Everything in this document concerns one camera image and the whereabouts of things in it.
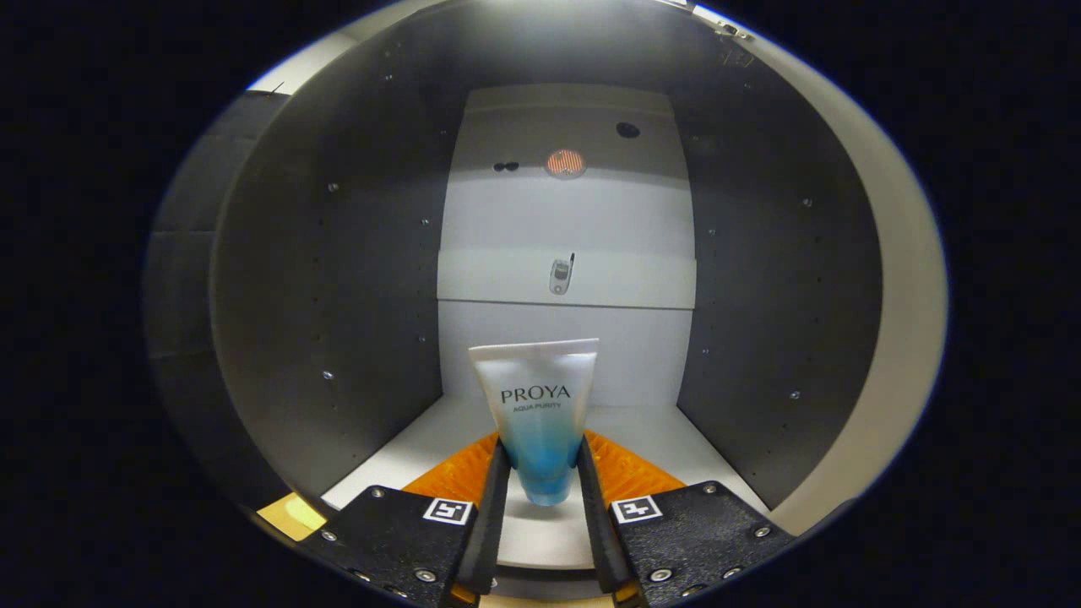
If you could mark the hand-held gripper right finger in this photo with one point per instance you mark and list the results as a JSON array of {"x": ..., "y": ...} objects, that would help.
[{"x": 598, "y": 523}]

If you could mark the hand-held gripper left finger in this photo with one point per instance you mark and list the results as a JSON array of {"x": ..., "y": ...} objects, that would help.
[{"x": 490, "y": 523}]

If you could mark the white and blue tube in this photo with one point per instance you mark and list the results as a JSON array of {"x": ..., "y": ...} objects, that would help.
[{"x": 536, "y": 397}]

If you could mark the black backdrop cloth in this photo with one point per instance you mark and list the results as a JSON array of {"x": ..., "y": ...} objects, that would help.
[{"x": 181, "y": 295}]

